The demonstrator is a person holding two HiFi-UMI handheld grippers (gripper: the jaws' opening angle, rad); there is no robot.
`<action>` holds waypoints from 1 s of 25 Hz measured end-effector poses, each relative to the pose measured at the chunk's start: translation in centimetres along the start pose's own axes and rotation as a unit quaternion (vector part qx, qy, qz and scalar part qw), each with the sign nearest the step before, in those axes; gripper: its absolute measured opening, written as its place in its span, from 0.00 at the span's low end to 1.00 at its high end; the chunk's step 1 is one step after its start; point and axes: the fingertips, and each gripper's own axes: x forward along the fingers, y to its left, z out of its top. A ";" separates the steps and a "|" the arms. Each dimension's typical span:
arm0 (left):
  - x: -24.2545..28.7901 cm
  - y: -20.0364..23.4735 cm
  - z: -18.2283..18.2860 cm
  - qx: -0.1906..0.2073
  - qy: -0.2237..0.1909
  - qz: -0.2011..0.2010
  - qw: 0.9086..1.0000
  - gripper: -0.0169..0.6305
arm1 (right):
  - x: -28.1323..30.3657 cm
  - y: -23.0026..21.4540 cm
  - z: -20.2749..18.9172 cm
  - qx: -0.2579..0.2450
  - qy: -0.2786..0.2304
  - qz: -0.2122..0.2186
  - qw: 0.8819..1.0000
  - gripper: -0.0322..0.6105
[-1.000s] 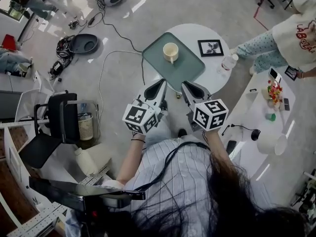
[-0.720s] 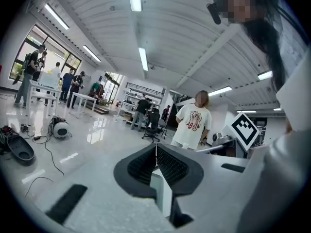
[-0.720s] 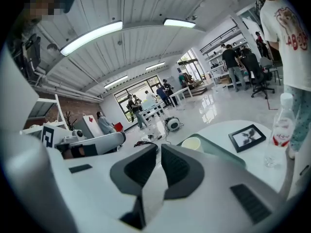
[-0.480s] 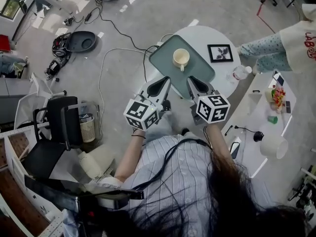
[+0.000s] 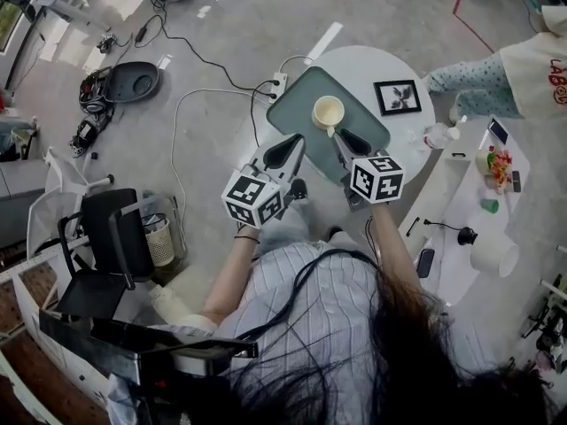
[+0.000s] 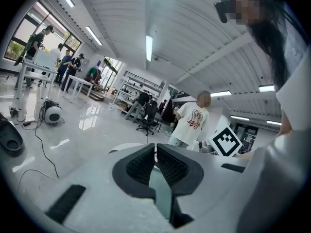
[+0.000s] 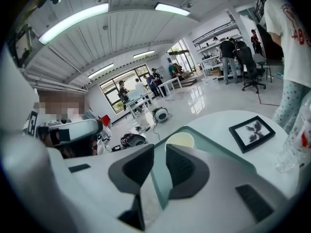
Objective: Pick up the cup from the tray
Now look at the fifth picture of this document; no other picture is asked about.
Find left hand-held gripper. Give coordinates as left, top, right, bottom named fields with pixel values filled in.
left=221, top=132, right=308, bottom=231

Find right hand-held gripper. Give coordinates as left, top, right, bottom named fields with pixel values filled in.
left=332, top=127, right=407, bottom=213

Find grey-green rectangular tray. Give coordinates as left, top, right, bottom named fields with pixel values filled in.
left=265, top=65, right=392, bottom=189

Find cream cup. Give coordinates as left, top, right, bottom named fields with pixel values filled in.
left=310, top=95, right=346, bottom=140

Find person's left forearm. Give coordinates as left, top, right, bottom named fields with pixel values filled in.
left=200, top=231, right=263, bottom=328

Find person's right forearm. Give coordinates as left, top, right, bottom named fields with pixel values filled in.
left=366, top=200, right=423, bottom=298

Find round white side table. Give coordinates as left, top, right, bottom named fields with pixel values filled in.
left=271, top=43, right=438, bottom=190

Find person's grey trousers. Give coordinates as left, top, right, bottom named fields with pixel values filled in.
left=258, top=195, right=369, bottom=257

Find white power strip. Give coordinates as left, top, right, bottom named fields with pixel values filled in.
left=268, top=72, right=290, bottom=106

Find clear water bottle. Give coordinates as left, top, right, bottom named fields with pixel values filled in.
left=407, top=121, right=462, bottom=152

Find black phone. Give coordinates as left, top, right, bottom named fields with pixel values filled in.
left=416, top=247, right=437, bottom=280

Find black lamp base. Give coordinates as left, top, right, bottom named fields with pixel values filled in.
left=456, top=226, right=479, bottom=247

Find flower bouquet in vase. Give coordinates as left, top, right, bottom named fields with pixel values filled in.
left=475, top=144, right=515, bottom=195

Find white low cabinet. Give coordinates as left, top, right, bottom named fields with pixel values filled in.
left=397, top=114, right=533, bottom=308

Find tablet with white edge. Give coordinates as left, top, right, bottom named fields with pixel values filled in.
left=486, top=117, right=510, bottom=147

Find wicker waste basket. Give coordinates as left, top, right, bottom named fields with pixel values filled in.
left=143, top=213, right=176, bottom=268

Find white lampshade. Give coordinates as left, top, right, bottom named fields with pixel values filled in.
left=469, top=229, right=521, bottom=279

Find black oval case shell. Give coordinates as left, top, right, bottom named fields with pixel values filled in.
left=106, top=60, right=161, bottom=104

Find person's striped shirt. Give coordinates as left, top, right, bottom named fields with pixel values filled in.
left=176, top=240, right=504, bottom=425

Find cream plastic bin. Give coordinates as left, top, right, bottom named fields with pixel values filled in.
left=147, top=282, right=219, bottom=332

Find black office chair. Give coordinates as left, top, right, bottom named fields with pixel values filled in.
left=54, top=187, right=157, bottom=323

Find small black device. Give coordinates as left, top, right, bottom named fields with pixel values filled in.
left=70, top=117, right=101, bottom=151

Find black worn rig bar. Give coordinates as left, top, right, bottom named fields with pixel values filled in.
left=38, top=309, right=260, bottom=373

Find white mesh chair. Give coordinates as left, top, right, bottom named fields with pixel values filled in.
left=26, top=145, right=116, bottom=257

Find metal equipment stand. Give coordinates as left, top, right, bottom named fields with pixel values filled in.
left=521, top=275, right=567, bottom=374

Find white desk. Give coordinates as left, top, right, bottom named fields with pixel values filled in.
left=25, top=0, right=113, bottom=34

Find white shelf unit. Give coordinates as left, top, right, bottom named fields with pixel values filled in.
left=0, top=236, right=150, bottom=418

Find window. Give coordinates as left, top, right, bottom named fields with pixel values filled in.
left=0, top=0, right=24, bottom=53

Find long black cable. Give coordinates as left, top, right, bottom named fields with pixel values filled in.
left=249, top=79, right=279, bottom=151

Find black picture frame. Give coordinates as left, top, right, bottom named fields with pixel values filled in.
left=372, top=78, right=423, bottom=118

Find white cable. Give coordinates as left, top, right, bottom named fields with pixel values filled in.
left=169, top=54, right=318, bottom=250

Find black lamp cord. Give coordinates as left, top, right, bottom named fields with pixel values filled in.
left=422, top=218, right=462, bottom=233

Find metal tube frame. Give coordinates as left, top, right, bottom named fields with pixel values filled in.
left=140, top=189, right=188, bottom=261

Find black reel cable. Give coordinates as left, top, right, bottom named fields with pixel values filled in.
left=148, top=0, right=278, bottom=95

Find black worn cable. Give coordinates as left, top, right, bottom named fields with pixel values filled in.
left=237, top=248, right=381, bottom=343

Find black device with cables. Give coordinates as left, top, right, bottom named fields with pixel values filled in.
left=78, top=66, right=114, bottom=115

